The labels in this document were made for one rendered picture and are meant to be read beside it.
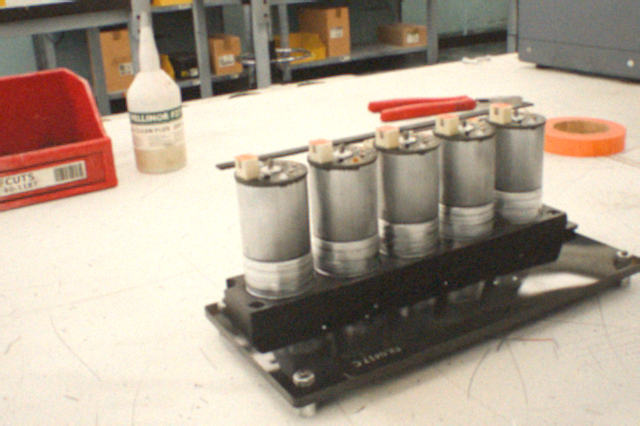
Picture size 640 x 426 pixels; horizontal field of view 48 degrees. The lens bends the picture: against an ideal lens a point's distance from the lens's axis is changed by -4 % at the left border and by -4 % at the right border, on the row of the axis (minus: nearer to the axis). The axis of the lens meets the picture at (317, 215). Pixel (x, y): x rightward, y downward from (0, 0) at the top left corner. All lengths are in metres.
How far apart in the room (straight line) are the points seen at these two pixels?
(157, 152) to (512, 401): 0.30
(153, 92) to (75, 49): 4.22
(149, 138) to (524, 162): 0.25
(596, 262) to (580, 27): 0.45
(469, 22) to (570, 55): 5.38
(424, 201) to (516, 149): 0.05
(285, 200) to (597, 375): 0.12
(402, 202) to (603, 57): 0.47
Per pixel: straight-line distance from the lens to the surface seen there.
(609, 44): 0.72
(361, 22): 5.49
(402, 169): 0.27
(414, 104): 0.58
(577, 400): 0.24
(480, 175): 0.29
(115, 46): 4.30
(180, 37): 4.87
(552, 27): 0.76
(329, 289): 0.26
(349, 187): 0.26
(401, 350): 0.24
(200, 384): 0.25
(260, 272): 0.25
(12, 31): 2.54
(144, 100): 0.47
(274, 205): 0.24
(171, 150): 0.48
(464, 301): 0.27
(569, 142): 0.48
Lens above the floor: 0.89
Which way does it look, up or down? 21 degrees down
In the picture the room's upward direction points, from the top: 3 degrees counter-clockwise
